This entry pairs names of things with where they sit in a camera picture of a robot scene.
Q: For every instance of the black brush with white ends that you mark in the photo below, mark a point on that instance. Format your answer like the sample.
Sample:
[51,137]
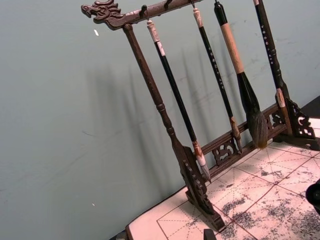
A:
[175,92]

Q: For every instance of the dark carved wooden brush rack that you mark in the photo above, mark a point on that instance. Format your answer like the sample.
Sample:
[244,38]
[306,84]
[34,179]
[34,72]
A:
[145,72]

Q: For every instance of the thin black brush, brown tip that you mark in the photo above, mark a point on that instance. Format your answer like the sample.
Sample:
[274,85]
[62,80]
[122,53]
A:
[215,67]

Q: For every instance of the small dark block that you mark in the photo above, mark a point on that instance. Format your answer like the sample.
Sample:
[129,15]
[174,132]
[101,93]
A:
[209,235]

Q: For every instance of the white gridded calligraphy mat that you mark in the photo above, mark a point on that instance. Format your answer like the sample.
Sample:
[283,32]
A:
[262,195]

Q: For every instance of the black round object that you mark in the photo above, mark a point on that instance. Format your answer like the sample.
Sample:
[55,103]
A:
[314,191]

